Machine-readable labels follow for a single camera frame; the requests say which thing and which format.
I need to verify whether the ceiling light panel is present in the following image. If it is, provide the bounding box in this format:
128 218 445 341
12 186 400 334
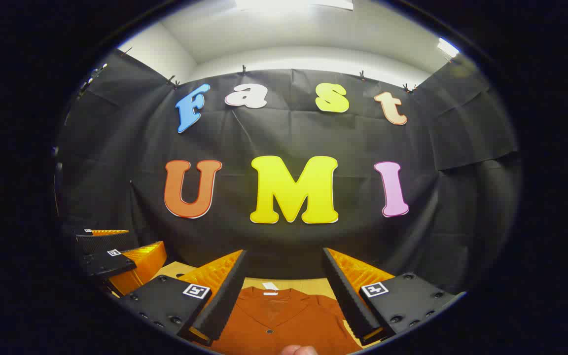
436 37 461 58

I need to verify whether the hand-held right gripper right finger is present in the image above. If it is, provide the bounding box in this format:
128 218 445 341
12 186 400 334
321 247 463 345

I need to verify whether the black backdrop cloth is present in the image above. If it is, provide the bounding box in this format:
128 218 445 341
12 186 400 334
55 48 520 296

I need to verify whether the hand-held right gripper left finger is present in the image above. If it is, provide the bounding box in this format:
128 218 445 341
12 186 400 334
119 249 250 347

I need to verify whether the rust orange knit shirt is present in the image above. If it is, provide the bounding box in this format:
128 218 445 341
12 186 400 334
209 286 363 355

